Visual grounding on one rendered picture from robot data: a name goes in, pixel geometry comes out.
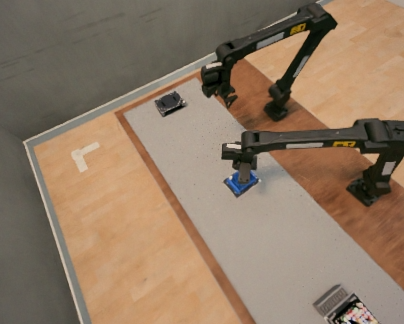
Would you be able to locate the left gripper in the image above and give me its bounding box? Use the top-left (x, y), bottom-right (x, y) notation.
top-left (232, 155), bottom-right (258, 171)

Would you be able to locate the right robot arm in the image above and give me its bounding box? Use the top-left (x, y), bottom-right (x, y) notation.
top-left (200, 2), bottom-right (338, 118)

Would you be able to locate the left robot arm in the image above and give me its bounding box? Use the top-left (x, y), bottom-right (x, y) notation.
top-left (221, 118), bottom-right (404, 206)

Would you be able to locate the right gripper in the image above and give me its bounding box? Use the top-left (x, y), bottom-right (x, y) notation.
top-left (214, 77), bottom-right (238, 108)

